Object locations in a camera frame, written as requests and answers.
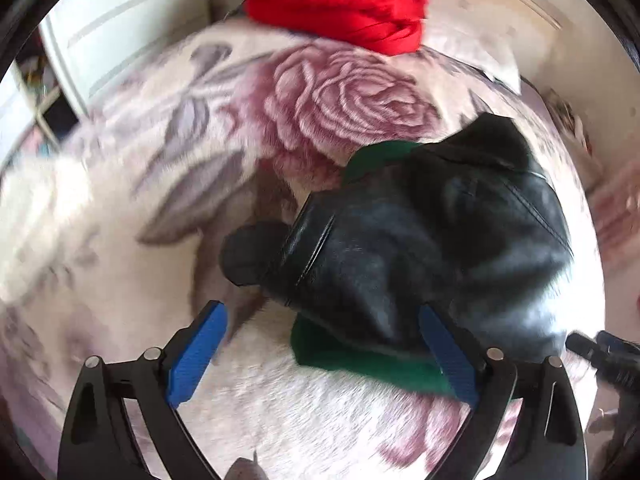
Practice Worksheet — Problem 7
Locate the black leather jacket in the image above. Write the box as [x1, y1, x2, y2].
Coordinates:
[220, 114, 573, 362]

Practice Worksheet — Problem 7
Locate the pink curtain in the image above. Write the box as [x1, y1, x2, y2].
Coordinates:
[589, 157, 640, 274]

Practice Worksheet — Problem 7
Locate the floral bed blanket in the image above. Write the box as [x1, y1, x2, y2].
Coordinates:
[1, 18, 605, 479]

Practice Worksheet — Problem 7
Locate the green striped folded garment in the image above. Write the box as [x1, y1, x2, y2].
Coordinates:
[290, 138, 522, 403]

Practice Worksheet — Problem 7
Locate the white pillow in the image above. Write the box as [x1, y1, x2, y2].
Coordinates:
[422, 20, 522, 96]

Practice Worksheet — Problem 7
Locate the beige bed headboard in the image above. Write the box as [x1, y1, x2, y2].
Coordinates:
[428, 0, 639, 174]

